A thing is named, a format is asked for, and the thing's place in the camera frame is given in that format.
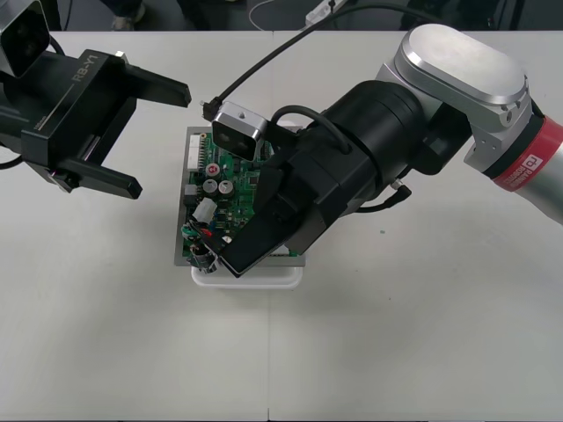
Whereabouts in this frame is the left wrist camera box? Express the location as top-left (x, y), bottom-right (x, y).
top-left (0, 0), bottom-right (51, 80)

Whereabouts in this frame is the black left camera cable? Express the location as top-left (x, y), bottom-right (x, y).
top-left (0, 144), bottom-right (26, 171)

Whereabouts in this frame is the white power strip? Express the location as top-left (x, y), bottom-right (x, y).
top-left (304, 0), bottom-right (348, 26)

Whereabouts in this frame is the green circuit board grey frame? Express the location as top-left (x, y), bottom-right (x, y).
top-left (174, 126), bottom-right (308, 268)

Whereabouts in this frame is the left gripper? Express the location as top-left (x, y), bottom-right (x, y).
top-left (20, 49), bottom-right (193, 201)

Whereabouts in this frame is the black right camera cable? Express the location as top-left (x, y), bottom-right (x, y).
top-left (200, 3), bottom-right (441, 120)

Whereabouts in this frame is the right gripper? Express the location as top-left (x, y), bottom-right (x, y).
top-left (220, 131), bottom-right (379, 280)

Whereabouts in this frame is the person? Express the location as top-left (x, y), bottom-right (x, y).
top-left (100, 0), bottom-right (147, 32)

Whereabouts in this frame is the thin white cable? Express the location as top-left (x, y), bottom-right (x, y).
top-left (248, 0), bottom-right (311, 32)

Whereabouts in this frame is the black camera cable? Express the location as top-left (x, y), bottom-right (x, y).
top-left (0, 144), bottom-right (26, 171)
top-left (200, 3), bottom-right (441, 120)

